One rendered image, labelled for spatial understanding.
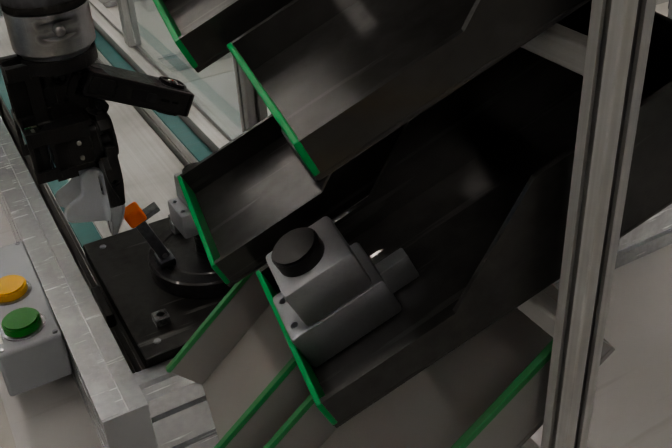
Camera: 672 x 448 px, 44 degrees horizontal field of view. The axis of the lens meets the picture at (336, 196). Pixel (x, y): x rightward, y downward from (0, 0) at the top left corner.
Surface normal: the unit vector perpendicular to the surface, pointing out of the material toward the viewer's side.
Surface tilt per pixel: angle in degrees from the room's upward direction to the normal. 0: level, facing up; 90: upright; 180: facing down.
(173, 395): 90
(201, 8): 25
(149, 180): 0
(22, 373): 90
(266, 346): 45
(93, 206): 93
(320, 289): 90
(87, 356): 0
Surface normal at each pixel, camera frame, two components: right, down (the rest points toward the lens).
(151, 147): -0.05, -0.85
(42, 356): 0.49, 0.44
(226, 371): -0.70, -0.44
